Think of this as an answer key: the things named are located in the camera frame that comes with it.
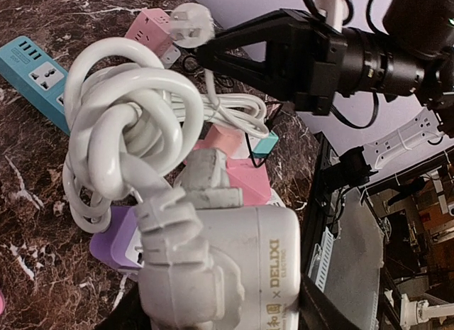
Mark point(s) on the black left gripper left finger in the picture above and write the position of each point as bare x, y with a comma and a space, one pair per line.
128, 315

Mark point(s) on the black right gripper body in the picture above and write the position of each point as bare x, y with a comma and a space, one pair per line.
321, 68

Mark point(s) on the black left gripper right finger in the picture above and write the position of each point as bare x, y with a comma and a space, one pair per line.
316, 311

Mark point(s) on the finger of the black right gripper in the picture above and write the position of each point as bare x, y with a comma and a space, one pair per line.
286, 81
282, 33

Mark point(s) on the teal charger cube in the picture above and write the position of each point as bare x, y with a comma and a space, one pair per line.
262, 147

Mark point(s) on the white round power plug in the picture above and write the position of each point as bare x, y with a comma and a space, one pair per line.
220, 268

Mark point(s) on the white square adapter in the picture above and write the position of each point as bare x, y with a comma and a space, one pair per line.
170, 56

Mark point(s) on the pink cube socket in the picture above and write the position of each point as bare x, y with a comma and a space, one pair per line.
151, 28

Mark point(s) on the pink adapter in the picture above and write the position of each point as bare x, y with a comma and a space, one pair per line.
2, 303

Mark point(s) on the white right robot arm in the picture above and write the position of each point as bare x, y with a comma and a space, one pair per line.
411, 56

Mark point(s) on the purple power strip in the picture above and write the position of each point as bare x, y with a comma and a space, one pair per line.
119, 247

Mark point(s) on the peach charger cube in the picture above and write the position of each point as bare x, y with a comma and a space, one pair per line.
226, 139

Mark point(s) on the pink triangular power strip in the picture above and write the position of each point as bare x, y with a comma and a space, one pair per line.
213, 181

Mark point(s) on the teal power strip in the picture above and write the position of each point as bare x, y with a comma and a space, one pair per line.
36, 77

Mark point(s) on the white cable duct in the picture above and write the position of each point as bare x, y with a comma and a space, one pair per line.
321, 258

